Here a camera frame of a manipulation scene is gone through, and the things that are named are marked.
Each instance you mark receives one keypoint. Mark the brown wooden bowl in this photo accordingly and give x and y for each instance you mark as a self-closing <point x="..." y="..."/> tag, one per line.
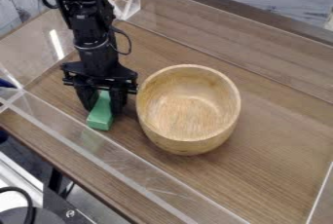
<point x="189" y="107"/>

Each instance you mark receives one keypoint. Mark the green rectangular block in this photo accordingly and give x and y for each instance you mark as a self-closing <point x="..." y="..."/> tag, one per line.
<point x="101" y="116"/>

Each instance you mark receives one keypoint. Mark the grey metal base plate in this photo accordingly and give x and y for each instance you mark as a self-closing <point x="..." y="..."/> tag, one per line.
<point x="66" y="211"/>

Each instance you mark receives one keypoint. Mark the black table leg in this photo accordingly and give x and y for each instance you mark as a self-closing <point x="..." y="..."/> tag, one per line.
<point x="55" y="181"/>

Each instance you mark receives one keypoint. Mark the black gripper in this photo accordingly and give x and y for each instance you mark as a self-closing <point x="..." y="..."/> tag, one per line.
<point x="98" y="71"/>

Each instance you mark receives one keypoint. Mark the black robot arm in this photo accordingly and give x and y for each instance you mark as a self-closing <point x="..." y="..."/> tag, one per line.
<point x="90" y="20"/>

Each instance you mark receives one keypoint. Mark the clear acrylic corner bracket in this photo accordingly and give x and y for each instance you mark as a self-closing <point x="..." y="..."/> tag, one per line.
<point x="125" y="8"/>

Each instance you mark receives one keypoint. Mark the blue object at edge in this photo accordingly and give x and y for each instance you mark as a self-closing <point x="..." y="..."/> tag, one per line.
<point x="6" y="84"/>

